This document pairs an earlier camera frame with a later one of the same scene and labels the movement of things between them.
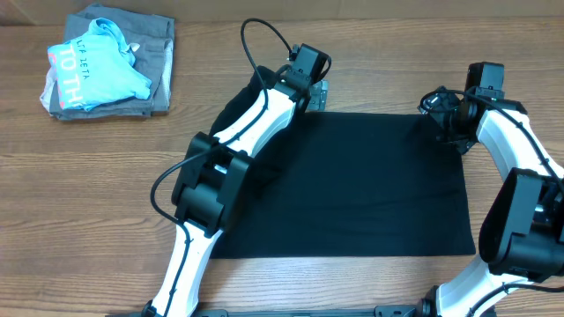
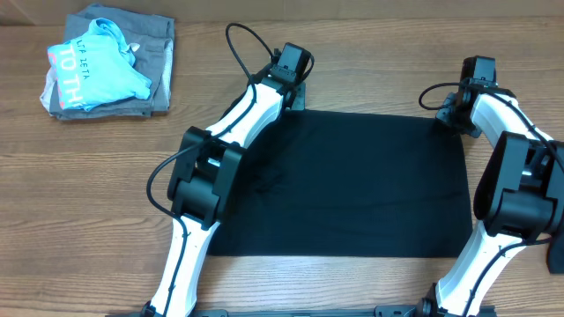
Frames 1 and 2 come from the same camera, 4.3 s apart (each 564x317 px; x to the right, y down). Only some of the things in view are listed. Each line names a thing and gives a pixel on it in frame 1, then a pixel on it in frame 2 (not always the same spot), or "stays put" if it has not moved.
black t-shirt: (349, 185) stays put
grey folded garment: (152, 41) stays put
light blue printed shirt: (97, 69) stays put
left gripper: (319, 92) → (300, 98)
